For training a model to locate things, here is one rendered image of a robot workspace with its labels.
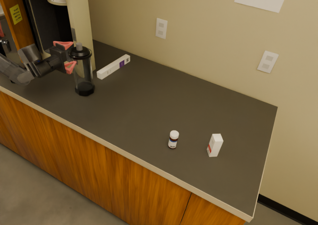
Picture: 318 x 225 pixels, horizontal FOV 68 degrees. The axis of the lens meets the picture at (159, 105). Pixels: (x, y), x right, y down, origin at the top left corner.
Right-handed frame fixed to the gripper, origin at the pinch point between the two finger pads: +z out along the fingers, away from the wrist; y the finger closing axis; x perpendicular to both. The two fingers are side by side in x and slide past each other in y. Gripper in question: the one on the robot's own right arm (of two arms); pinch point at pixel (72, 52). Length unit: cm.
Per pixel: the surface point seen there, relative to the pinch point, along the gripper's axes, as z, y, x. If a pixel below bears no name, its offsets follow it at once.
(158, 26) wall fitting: 55, -1, -13
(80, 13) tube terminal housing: 16.9, 10.9, 9.6
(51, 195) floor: -22, -119, 25
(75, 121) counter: -14.7, -25.6, -10.7
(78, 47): 4.2, 0.8, 0.5
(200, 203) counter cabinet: -12, -40, -76
